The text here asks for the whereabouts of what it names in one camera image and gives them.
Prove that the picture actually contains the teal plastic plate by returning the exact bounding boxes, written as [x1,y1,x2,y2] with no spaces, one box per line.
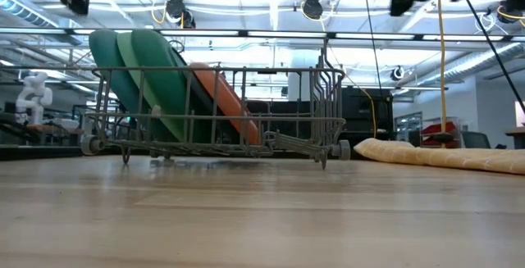
[88,29,143,138]

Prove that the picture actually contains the black plastic plate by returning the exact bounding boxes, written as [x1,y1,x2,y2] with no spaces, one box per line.
[170,48,243,144]

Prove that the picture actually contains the orange plastic plate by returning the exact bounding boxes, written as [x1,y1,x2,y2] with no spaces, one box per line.
[189,61,261,146]

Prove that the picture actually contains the grey wire dish rack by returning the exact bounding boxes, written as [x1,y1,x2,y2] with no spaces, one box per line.
[80,38,352,170]

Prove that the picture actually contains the white robot figure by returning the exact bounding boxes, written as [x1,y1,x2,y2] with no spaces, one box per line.
[15,70,53,126]

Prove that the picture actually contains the black background cabinets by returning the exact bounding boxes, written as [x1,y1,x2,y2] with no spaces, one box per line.
[245,86,395,141]

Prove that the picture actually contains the red storage bins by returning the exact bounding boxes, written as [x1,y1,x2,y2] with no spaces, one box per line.
[421,120,458,148]

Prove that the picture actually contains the dark teal office chair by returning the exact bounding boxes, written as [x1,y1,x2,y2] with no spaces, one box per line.
[460,130,492,149]

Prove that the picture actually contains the yellow checked dish towel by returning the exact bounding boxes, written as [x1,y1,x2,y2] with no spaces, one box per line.
[353,137,525,175]

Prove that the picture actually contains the thin black hanging cable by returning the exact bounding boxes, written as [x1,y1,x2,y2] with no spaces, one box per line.
[363,0,386,99]

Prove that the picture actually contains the silver ventilation duct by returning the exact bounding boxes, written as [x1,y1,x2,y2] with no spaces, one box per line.
[0,0,85,47]
[416,41,525,88]

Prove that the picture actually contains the yellow hanging cable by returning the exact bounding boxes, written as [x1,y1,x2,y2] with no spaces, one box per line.
[436,0,449,134]

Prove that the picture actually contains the black ceiling cable reel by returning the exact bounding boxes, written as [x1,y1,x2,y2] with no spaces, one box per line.
[165,0,197,30]
[495,0,525,25]
[301,0,325,20]

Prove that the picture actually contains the thick black slanted cable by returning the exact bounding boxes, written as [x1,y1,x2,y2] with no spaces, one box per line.
[463,0,525,116]

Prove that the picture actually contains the black round cable weight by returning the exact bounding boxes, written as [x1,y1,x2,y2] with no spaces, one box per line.
[430,132,455,144]

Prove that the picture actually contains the black aluminium table frame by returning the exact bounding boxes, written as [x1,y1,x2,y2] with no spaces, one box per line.
[0,144,358,161]

